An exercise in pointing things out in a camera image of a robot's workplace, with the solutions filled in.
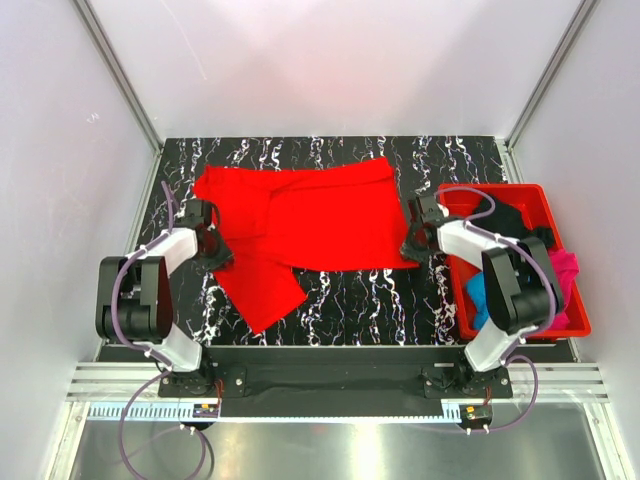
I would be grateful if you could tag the left yellow connector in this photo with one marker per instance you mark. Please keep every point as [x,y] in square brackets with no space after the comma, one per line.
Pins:
[206,410]

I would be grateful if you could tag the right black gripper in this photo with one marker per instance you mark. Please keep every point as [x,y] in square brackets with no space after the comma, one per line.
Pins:
[407,249]

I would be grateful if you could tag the aluminium rail with cable duct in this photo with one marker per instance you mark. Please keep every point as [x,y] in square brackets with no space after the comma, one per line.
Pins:
[108,391]

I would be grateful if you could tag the aluminium frame post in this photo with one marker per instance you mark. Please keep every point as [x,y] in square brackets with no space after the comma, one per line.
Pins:
[561,52]
[107,53]

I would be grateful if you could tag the pink t shirt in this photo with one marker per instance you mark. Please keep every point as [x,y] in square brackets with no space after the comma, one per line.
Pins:
[566,268]

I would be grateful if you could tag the right aluminium frame post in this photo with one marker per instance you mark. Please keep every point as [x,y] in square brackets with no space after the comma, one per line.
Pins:
[561,52]

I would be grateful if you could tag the right yellow connector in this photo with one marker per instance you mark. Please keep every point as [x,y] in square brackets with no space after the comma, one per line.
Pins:
[477,412]

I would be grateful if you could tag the left aluminium frame post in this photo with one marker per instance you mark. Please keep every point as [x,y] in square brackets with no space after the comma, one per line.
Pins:
[107,53]

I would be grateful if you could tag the red plastic bin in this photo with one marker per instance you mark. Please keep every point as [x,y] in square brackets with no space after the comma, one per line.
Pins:
[531,201]

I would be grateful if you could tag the blue t shirt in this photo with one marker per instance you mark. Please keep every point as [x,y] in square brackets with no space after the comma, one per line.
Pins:
[476,291]

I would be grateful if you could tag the black t shirt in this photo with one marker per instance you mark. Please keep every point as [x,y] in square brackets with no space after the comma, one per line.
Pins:
[508,221]

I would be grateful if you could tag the red t shirt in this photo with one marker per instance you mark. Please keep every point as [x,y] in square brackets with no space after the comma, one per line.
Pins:
[346,218]

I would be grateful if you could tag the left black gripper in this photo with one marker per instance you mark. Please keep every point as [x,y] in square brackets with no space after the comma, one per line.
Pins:
[223,256]

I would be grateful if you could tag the yellow connector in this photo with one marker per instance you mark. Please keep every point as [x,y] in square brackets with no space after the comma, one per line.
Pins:
[206,410]
[477,412]

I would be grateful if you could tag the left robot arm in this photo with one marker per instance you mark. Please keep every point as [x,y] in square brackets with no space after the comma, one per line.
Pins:
[134,302]

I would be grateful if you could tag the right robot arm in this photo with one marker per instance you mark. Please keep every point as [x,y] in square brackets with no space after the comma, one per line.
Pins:
[522,291]

